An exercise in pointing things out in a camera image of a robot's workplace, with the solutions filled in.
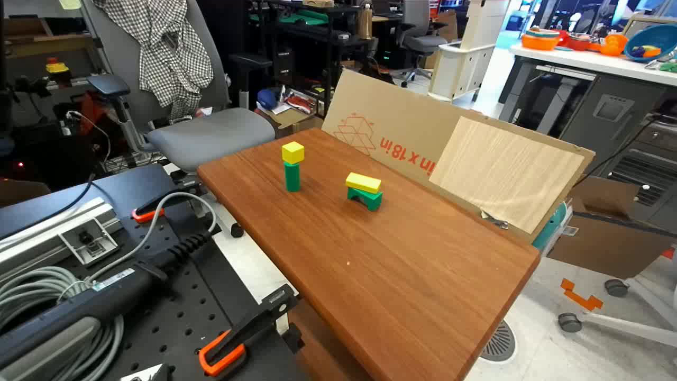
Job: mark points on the yellow rectangular block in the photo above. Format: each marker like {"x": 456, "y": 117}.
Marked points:
{"x": 363, "y": 182}

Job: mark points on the green arch block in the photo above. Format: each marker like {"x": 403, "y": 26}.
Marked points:
{"x": 369, "y": 198}

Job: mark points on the green upright block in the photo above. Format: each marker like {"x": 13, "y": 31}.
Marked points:
{"x": 293, "y": 175}

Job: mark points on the yellow cube block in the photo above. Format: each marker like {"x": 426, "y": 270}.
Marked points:
{"x": 293, "y": 152}

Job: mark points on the large cardboard sheet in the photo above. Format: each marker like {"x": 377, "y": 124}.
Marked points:
{"x": 399, "y": 127}

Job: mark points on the grey office chair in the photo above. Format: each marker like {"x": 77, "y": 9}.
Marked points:
{"x": 187, "y": 135}

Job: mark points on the light plywood board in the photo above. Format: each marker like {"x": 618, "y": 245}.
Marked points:
{"x": 509, "y": 171}

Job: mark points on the black perforated workbench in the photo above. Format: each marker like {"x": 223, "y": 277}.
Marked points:
{"x": 88, "y": 294}

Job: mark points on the black orange bar clamp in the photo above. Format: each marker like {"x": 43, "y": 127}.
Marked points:
{"x": 230, "y": 348}

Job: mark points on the patterned cloth on chair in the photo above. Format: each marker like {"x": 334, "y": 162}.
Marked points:
{"x": 175, "y": 61}

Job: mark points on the floor drain grate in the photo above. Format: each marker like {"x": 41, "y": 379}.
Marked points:
{"x": 503, "y": 345}

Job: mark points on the orange bowl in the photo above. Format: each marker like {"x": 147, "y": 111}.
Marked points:
{"x": 540, "y": 41}

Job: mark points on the white desk with bowls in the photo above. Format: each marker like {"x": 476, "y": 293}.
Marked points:
{"x": 585, "y": 98}

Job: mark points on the blue bowl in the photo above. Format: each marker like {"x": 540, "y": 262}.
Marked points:
{"x": 651, "y": 42}

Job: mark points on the orange clamp handle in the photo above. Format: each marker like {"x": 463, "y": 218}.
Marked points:
{"x": 145, "y": 216}

